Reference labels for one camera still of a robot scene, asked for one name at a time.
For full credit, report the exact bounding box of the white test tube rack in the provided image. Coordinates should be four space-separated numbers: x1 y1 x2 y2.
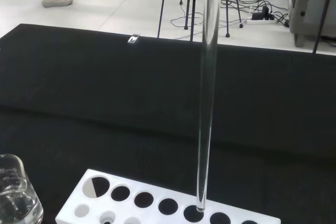
55 168 281 224

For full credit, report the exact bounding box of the clear glass beaker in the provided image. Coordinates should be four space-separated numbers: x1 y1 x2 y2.
0 154 44 224

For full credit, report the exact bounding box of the black bench cloth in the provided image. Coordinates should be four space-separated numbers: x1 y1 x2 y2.
0 23 336 224

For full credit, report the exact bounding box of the black tripod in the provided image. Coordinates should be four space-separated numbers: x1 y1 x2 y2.
312 0 336 55
223 0 244 38
156 0 196 42

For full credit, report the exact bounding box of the white power strip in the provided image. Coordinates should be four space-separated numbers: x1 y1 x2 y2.
239 5 277 25

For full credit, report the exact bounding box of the grey metal cabinet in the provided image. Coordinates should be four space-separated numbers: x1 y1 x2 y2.
288 0 336 48

